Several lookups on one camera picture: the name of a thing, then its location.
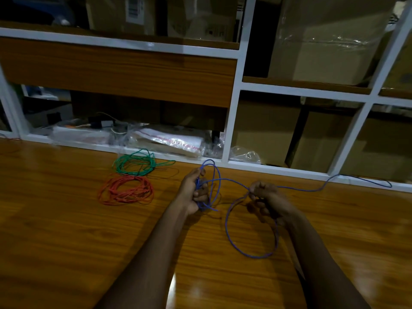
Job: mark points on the person's left hand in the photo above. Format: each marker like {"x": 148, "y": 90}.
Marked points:
{"x": 188, "y": 193}

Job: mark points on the person's right hand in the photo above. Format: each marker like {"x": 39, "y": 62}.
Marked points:
{"x": 272, "y": 201}

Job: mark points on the person's right fingers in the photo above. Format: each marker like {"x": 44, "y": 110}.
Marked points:
{"x": 257, "y": 205}

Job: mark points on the person's left thumb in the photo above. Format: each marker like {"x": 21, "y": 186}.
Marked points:
{"x": 197, "y": 174}

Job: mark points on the person's left forearm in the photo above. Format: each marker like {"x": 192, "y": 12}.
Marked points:
{"x": 151, "y": 263}

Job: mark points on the person's right forearm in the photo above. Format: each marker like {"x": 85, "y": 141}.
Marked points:
{"x": 318, "y": 267}

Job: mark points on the clear bag with red zip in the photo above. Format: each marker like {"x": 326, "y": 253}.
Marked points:
{"x": 170, "y": 141}

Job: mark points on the small crumpled clear plastic bag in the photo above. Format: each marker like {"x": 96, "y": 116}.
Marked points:
{"x": 244, "y": 155}

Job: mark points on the brown cardboard box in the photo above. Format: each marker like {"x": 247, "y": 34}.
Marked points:
{"x": 264, "y": 131}
{"x": 202, "y": 16}
{"x": 383, "y": 147}
{"x": 318, "y": 141}

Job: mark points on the black power adapter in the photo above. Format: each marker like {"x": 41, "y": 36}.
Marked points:
{"x": 99, "y": 122}

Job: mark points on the clear bag with white item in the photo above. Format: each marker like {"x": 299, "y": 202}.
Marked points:
{"x": 80, "y": 135}

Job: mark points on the brown wooden panel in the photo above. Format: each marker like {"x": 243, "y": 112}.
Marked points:
{"x": 119, "y": 70}

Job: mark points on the large plastic-wrapped cardboard box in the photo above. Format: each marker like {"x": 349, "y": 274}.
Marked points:
{"x": 328, "y": 38}

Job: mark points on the cardboard box with white label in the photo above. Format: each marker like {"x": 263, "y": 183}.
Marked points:
{"x": 109, "y": 12}

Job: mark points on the white metal shelf frame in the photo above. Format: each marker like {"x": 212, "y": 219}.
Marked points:
{"x": 239, "y": 93}

